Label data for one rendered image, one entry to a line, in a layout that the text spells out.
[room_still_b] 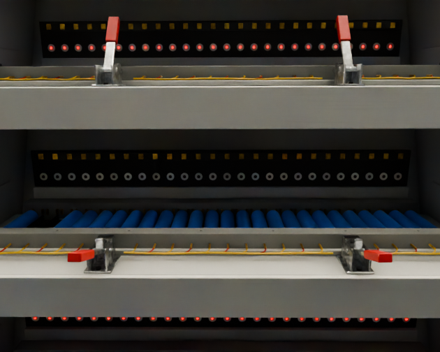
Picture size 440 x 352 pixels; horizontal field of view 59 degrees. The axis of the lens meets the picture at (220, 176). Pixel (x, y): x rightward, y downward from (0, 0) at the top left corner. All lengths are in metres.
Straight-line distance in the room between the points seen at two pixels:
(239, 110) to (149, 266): 0.19
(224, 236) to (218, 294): 0.07
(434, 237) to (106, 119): 0.38
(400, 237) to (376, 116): 0.14
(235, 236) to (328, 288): 0.11
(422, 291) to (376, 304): 0.05
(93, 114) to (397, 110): 0.33
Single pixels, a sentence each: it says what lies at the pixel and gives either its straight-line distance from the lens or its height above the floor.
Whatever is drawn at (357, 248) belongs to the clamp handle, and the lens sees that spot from 0.43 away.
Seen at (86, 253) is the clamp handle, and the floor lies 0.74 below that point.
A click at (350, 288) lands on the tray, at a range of 0.43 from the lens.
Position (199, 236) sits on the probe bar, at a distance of 0.44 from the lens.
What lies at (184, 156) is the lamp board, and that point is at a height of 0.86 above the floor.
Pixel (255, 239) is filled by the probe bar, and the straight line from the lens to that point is 0.45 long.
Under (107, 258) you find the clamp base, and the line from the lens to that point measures 0.42.
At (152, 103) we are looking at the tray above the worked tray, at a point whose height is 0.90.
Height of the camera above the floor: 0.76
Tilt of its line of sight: 7 degrees up
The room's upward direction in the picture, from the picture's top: straight up
